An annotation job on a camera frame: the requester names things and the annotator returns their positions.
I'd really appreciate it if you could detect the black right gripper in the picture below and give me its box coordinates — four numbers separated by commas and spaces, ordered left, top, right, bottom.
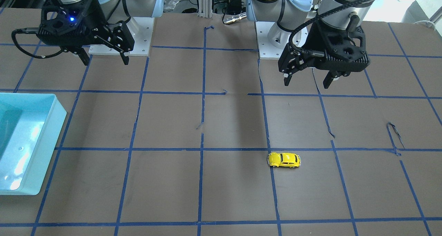
36, 0, 135, 66

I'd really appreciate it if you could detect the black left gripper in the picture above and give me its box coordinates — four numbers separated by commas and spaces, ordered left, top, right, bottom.
278, 18, 371, 88

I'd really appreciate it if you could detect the yellow beetle toy car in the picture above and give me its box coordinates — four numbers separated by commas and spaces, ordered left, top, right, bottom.
267, 152, 300, 168

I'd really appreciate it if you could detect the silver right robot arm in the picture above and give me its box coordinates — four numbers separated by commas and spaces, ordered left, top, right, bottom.
36, 0, 164, 65

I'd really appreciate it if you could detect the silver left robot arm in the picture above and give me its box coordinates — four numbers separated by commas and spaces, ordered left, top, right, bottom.
246, 0, 374, 88

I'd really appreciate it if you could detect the silver cylindrical connector plug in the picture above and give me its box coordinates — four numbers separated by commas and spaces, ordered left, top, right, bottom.
222, 12, 247, 25

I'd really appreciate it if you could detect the light blue plastic bin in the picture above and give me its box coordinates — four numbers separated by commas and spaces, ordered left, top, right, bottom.
0, 93, 67, 195

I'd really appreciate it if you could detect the black power adapter box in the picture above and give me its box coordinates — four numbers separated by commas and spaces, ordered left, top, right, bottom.
225, 0, 242, 15

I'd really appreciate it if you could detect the black braided left gripper cable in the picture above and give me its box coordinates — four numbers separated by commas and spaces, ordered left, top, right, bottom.
289, 0, 404, 55

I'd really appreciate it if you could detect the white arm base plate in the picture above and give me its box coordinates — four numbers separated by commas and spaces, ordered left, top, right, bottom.
88, 17, 155, 56
255, 21, 291, 60

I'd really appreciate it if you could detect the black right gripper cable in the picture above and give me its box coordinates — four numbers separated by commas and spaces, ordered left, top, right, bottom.
11, 28, 63, 59

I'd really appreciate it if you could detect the aluminium frame post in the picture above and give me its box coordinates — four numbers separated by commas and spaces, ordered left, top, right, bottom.
198, 0, 213, 19

